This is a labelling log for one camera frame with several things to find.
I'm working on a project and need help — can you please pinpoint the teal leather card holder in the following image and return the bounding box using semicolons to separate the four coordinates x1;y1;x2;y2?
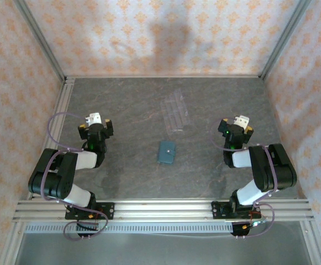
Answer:
156;140;177;166

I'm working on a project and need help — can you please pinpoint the clear acrylic card stand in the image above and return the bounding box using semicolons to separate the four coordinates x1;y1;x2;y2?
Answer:
160;88;190;135

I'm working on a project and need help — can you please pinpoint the grey metal lower panel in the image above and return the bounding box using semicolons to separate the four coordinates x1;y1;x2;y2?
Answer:
16;231;313;265

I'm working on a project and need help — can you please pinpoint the aluminium side rail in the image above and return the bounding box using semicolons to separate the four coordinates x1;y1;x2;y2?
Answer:
27;77;76;200

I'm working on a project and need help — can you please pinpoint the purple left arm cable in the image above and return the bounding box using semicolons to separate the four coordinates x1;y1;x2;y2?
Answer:
43;112;109;241

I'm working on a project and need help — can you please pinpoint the thin aluminium back rail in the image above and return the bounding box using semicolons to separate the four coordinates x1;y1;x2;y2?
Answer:
66;73;263;80

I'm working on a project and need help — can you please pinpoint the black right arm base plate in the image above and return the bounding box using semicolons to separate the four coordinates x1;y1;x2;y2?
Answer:
211;201;261;221

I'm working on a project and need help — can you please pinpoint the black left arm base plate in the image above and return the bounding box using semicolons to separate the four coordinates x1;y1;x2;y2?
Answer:
65;202;115;221

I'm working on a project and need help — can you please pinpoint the wide aluminium mounting rail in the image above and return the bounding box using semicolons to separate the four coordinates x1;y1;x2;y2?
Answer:
12;198;315;223

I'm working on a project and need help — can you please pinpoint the aluminium frame post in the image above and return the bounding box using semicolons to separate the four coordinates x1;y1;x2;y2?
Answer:
259;0;313;81
13;0;67;82

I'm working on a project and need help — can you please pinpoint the grey slotted cable duct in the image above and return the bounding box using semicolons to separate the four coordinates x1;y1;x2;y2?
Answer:
24;222;234;234

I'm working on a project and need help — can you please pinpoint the aluminium frame leg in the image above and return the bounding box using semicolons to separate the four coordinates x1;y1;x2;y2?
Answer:
0;220;25;265
301;220;321;265

